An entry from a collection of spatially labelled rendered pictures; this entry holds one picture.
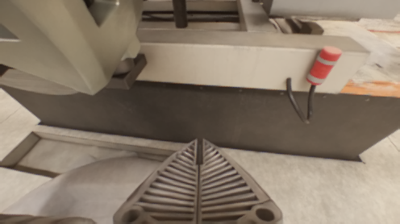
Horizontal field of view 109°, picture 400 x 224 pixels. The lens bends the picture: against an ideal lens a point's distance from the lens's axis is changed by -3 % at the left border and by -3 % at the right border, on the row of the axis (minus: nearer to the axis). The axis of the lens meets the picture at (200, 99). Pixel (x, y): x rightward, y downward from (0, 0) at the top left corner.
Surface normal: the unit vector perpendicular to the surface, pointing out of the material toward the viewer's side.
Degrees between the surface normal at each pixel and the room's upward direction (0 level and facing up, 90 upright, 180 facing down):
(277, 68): 90
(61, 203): 73
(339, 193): 0
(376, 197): 0
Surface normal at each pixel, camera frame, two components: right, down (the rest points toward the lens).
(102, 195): 0.00, 0.41
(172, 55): -0.14, 0.70
